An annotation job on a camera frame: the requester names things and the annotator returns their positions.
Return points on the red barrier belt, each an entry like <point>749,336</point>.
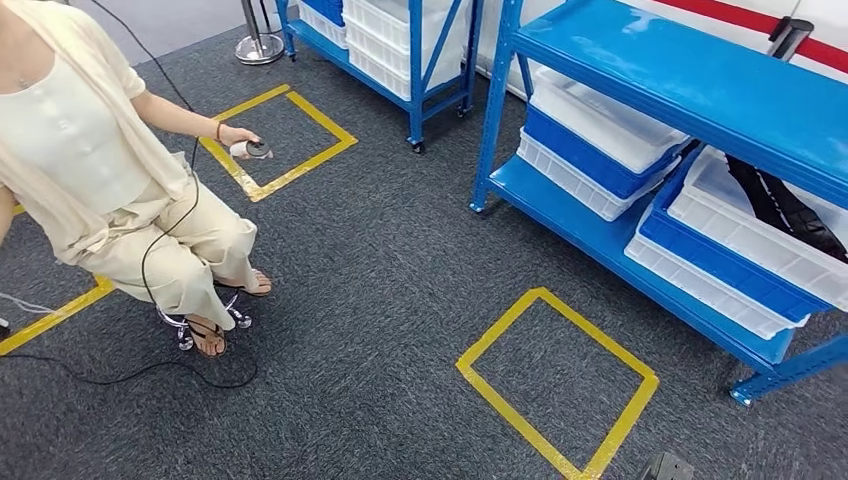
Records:
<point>722,14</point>
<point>828,56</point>

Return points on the person's left hand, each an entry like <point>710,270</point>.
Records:
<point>235,134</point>

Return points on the chrome stool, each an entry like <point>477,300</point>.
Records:
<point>173,323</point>

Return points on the blue metal shelf rack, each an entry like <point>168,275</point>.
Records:
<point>416,66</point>
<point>696,86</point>

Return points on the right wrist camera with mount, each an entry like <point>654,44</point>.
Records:
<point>666,468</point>

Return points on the black plastic trim part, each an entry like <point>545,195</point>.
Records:
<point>788,212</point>

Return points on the white handheld controller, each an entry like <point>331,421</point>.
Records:
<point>257,150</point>

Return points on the person's left forearm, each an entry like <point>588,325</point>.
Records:
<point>179,119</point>

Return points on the yellow floor tape square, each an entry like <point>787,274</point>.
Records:
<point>321,117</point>
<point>596,334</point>

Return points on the person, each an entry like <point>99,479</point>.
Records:
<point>79,152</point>

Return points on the person's right forearm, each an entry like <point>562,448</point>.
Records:
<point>4,218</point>

